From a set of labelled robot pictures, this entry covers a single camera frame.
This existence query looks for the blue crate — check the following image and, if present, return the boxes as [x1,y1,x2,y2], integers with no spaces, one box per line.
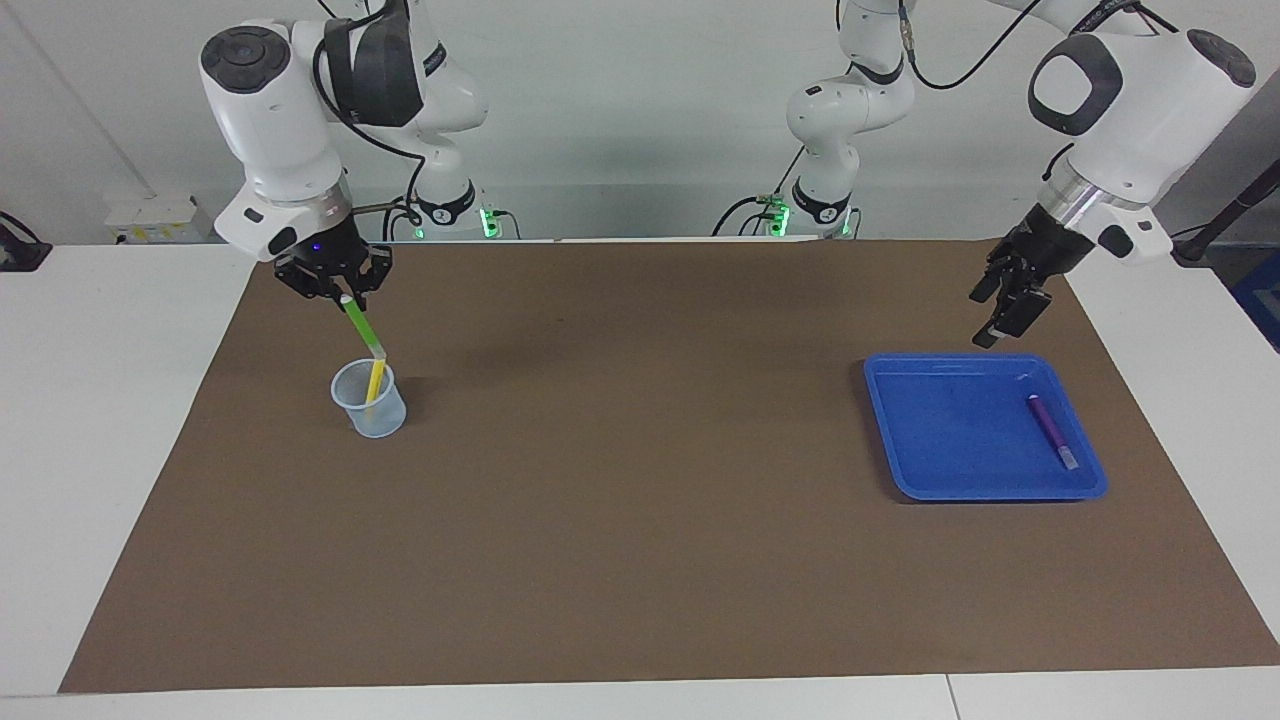
[1230,250,1280,353]

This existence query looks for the translucent plastic cup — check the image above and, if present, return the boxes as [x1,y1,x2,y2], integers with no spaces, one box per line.
[330,358,408,439]

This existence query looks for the black clamp base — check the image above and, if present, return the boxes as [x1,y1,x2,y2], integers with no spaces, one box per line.
[0,212,53,273]

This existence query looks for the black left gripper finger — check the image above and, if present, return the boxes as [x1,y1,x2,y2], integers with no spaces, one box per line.
[973,283,1053,349]
[968,262,1013,306]

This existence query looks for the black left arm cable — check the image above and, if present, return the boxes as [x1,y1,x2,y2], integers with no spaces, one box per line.
[895,0,1181,93]

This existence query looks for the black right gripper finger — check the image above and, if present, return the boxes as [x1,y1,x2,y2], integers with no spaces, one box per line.
[274,258,336,301]
[345,248,393,313]

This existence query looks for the green marker pen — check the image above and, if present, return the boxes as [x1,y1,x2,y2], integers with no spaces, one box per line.
[340,293,388,361]

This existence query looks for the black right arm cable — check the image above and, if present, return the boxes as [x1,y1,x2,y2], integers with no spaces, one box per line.
[312,0,431,241]

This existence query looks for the black stand pole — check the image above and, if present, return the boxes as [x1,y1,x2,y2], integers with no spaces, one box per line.
[1165,160,1280,266]

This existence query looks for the brown table mat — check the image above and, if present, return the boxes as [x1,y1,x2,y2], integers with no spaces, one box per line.
[58,238,1280,694]

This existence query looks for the white power strip box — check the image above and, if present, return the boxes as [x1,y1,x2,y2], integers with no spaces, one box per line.
[105,195,216,246]

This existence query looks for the blue plastic tray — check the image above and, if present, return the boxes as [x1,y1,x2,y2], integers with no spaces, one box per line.
[863,352,1109,503]

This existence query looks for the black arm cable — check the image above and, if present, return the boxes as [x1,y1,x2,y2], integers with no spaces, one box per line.
[312,0,431,241]
[895,0,1181,93]

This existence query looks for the purple marker pen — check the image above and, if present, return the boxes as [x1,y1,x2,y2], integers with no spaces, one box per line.
[1027,394,1081,471]

